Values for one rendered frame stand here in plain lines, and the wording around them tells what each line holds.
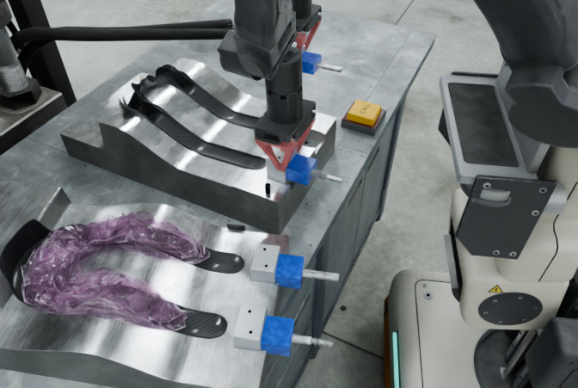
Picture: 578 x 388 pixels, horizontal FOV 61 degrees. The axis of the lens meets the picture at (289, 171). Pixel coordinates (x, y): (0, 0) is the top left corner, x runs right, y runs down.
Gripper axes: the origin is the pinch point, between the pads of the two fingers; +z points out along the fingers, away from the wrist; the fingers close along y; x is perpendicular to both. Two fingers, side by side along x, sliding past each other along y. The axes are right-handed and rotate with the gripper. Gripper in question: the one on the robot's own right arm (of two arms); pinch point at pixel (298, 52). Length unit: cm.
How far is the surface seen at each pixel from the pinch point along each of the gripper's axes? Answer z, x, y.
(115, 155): 8.6, -22.0, 36.2
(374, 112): 11.6, 17.7, -2.1
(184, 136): 5.4, -10.4, 28.9
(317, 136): 7.4, 11.8, 15.8
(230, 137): 6.4, -2.9, 24.3
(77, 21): 91, -223, -126
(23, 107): 15, -60, 27
